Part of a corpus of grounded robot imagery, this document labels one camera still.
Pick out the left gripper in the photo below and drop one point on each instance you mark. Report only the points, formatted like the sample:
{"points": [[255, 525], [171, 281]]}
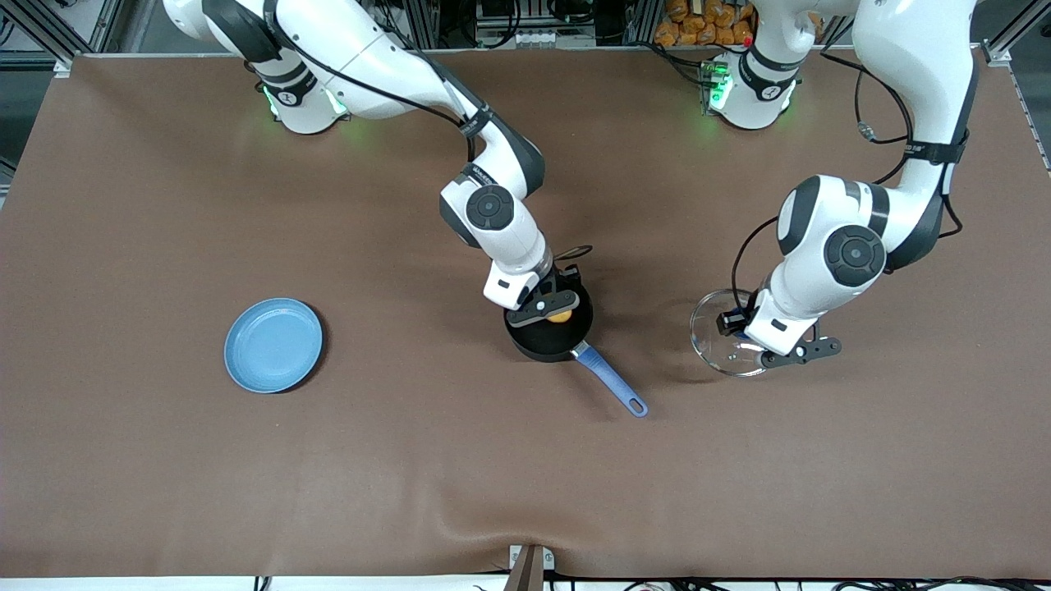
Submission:
{"points": [[730, 322]]}

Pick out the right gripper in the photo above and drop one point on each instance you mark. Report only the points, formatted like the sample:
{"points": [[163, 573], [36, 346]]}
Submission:
{"points": [[566, 283]]}

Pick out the yellow potato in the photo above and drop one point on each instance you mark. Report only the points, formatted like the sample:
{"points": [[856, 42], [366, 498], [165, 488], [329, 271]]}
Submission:
{"points": [[561, 317]]}

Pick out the glass lid with blue knob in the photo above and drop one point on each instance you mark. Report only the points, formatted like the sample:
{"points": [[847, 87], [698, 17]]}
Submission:
{"points": [[710, 336]]}

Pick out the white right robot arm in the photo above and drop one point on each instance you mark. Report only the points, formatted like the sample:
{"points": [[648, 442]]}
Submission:
{"points": [[361, 57]]}

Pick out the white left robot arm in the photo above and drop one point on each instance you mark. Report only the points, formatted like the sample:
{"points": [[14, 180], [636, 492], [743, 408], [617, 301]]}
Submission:
{"points": [[911, 49]]}

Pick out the brown table mat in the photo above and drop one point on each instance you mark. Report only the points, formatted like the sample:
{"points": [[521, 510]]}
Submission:
{"points": [[493, 476]]}

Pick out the white power strip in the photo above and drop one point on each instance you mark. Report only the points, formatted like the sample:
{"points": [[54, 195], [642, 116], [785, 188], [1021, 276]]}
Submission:
{"points": [[534, 38]]}

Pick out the blue round plate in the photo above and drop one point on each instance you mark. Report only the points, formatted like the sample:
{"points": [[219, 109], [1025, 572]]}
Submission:
{"points": [[271, 345]]}

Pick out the orange lumpy items heap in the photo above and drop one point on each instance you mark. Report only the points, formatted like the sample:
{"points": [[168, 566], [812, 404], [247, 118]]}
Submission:
{"points": [[698, 25]]}

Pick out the metal table edge bracket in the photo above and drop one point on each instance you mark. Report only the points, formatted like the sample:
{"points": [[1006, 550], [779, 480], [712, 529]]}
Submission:
{"points": [[530, 566]]}

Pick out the aluminium frame rail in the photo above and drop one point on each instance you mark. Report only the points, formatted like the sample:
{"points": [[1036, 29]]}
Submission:
{"points": [[41, 29], [1006, 37]]}

